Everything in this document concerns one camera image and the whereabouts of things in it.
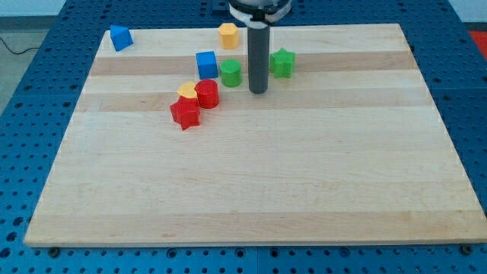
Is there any blue perforated table panel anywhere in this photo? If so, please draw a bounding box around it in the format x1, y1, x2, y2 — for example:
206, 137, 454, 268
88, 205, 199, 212
1, 0, 486, 273

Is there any yellow hexagon block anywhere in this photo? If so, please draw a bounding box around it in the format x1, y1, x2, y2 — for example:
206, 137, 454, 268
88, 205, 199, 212
218, 23, 239, 49

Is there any red star block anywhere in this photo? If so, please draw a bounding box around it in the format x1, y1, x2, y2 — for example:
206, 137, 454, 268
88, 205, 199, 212
170, 96, 200, 130

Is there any yellow heart block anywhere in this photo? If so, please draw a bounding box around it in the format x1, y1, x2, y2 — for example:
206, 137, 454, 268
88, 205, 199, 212
177, 81, 197, 99

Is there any green star block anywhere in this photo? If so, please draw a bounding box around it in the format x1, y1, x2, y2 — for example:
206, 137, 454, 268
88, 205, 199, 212
269, 48, 295, 78

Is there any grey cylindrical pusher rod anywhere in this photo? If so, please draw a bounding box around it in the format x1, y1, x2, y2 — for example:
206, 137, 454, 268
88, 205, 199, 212
247, 26, 270, 94

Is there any green cylinder block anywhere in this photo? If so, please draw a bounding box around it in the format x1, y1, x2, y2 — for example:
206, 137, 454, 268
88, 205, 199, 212
220, 59, 242, 88

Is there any wooden board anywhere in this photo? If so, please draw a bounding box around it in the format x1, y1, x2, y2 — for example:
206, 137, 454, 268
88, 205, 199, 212
24, 24, 486, 247

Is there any blue cube block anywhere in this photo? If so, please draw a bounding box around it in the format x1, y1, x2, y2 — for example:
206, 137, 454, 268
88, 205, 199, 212
196, 51, 218, 80

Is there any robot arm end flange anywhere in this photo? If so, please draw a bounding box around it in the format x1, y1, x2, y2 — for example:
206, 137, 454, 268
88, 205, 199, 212
228, 0, 292, 30

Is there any blue triangle block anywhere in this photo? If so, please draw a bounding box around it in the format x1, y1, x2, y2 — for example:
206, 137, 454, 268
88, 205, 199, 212
110, 25, 133, 52

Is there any red cylinder block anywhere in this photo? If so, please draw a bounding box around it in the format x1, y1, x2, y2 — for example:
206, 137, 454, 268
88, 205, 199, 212
195, 79, 219, 109

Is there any black cable on floor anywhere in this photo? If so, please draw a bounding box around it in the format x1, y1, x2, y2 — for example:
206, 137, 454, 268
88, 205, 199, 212
0, 37, 41, 56

